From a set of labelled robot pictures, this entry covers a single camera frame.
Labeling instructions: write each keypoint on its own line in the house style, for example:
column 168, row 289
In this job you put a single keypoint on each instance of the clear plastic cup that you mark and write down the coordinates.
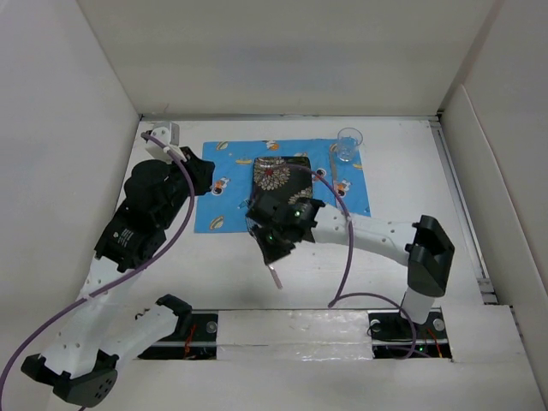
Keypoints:
column 348, row 143

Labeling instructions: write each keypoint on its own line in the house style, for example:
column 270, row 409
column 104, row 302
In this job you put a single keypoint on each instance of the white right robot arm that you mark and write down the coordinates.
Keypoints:
column 423, row 247

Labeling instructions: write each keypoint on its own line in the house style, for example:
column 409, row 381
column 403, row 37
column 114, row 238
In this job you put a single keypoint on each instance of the blue space print cloth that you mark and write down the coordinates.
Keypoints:
column 223, row 209

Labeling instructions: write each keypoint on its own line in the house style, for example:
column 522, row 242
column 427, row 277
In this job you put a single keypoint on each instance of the black floral square plate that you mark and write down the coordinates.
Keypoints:
column 282, row 178

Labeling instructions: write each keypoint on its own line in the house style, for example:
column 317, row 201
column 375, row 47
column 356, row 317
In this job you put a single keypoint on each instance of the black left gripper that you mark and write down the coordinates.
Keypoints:
column 200, row 170

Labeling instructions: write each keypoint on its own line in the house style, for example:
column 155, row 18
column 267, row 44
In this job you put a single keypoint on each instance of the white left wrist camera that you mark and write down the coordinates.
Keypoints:
column 168, row 133

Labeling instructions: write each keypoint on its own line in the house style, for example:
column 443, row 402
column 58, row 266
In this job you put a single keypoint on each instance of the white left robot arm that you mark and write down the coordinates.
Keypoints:
column 83, row 364

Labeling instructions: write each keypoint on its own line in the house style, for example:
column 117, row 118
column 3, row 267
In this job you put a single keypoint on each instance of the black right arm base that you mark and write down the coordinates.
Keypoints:
column 392, row 337

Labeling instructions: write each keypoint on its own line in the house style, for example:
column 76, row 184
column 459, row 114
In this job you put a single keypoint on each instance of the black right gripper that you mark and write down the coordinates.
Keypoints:
column 271, row 253

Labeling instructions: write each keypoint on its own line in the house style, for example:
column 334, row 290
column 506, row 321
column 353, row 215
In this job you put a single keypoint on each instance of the pink handled knife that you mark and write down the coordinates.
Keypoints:
column 275, row 277

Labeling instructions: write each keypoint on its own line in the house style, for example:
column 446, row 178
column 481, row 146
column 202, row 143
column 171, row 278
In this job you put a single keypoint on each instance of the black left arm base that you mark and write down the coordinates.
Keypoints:
column 197, row 342

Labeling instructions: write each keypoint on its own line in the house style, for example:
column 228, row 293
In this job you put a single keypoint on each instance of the pink handled fork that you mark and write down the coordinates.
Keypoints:
column 341, row 188

